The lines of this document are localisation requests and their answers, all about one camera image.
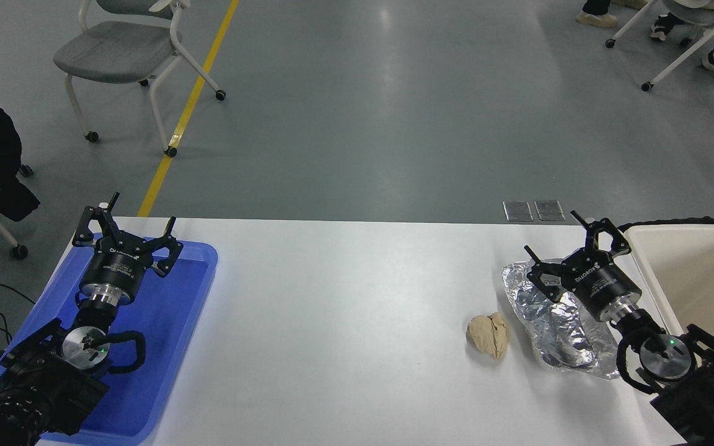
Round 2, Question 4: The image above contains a large pale plastic bin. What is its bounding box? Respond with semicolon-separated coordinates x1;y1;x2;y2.
624;224;714;372

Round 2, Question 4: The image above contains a white frame chair on casters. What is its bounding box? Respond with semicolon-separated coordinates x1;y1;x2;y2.
605;0;714;92

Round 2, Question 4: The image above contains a metal floor plate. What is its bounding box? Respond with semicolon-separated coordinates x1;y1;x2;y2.
534;199;566;222
503;201;534;222

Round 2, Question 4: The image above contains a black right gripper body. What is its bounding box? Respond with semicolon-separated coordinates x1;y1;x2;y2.
565;249;643;321

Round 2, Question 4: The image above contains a crumpled silver foil tray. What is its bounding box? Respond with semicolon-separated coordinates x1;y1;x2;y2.
503;259;621;380

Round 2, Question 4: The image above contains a grey chair with white frame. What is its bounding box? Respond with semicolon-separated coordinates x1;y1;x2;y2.
53;0;227;158

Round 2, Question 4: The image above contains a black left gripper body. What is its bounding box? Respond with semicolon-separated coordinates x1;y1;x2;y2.
82;235;157;293

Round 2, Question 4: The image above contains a blue plastic tray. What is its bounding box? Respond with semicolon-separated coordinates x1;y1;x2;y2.
0;232;219;445

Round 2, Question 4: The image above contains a crumpled tan paper ball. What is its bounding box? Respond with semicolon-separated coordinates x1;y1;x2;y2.
465;311;511;361

